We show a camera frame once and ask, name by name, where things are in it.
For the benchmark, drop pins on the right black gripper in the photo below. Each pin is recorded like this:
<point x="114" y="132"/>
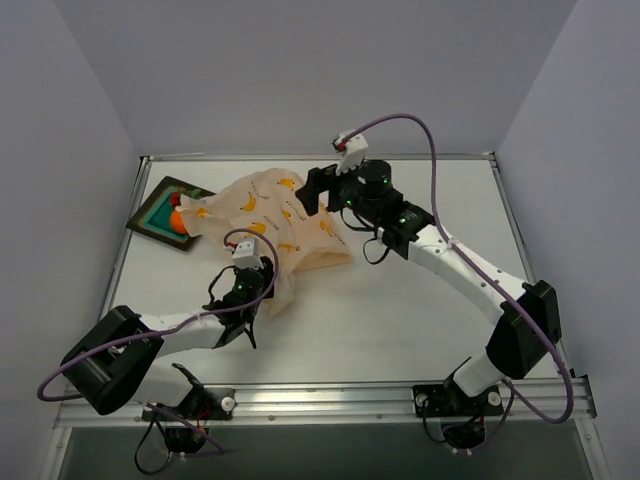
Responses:
<point x="324" y="185"/>

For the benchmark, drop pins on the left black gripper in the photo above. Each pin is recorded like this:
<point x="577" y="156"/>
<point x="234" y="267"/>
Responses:
<point x="266" y="270"/>

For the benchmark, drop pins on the banana print plastic bag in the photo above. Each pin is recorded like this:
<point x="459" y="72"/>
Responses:
<point x="265" y="202"/>

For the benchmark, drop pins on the orange fake fruit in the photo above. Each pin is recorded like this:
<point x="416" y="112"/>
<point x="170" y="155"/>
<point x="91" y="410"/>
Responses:
<point x="176" y="223"/>

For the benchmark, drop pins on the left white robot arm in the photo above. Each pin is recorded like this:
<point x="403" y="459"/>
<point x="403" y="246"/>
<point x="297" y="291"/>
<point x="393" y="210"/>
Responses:
<point x="122" y="358"/>

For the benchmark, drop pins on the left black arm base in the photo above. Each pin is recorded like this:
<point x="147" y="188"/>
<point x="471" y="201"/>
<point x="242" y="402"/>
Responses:
<point x="205" y="405"/>

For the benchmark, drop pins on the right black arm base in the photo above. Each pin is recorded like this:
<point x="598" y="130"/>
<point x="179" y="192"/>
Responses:
<point x="450" y="418"/>

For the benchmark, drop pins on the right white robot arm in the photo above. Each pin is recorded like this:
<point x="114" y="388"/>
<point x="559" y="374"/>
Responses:
<point x="525" y="316"/>

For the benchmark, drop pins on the green square plate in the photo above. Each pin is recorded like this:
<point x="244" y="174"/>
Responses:
<point x="151" y="219"/>

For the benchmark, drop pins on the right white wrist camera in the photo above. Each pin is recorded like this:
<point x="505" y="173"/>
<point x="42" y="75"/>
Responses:
<point x="351" y="150"/>

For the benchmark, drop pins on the aluminium front rail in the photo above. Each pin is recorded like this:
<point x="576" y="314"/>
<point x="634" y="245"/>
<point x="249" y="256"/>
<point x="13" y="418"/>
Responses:
<point x="330" y="404"/>

